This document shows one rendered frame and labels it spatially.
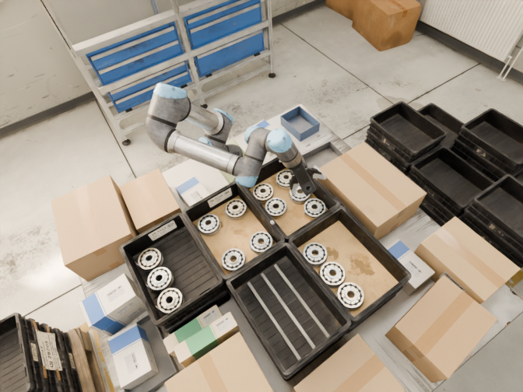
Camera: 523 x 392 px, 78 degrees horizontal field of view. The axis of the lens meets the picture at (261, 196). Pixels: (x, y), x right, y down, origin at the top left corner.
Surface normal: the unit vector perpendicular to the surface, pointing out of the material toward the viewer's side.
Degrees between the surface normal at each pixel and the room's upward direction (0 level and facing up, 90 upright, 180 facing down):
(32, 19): 90
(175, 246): 0
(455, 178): 0
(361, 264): 0
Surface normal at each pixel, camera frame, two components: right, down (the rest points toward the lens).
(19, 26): 0.53, 0.67
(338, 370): -0.07, -0.57
